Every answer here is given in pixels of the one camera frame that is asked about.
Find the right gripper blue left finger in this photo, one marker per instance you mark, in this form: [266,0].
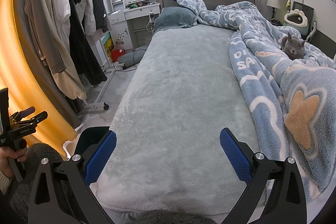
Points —
[61,192]

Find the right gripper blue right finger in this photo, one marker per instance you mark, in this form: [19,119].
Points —
[286,202]

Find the left hand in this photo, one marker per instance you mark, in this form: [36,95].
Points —
[7,153]

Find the yellow curtain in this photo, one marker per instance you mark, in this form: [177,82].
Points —
[24,90]

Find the cream hanging coat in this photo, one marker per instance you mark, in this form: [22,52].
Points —
[58,17]

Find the white clothes rack base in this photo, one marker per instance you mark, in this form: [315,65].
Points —
[103,97]

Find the blue cloud pattern blanket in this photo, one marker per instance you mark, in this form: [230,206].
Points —
[292,102]

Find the black hanging garment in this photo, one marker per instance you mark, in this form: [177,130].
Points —
[80,51]

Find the grey knit hanging sweater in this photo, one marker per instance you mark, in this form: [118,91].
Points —
[43,40]

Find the red box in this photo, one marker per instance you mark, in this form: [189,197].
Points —
[115,54]

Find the dark grey hanging cardigan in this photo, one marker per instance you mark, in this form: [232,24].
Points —
[99,12]

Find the bed with grey-green sheet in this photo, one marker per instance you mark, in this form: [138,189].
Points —
[168,154]

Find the grey cat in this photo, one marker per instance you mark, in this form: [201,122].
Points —
[293,47]

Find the white dressing table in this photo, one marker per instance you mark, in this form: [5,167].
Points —
[132,22]

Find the white cloud cat bed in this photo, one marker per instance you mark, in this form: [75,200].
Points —
[298,20]

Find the bedside table lamp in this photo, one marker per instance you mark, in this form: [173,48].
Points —
[275,5]

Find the blue-grey pillow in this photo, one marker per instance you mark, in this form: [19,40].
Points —
[175,18]

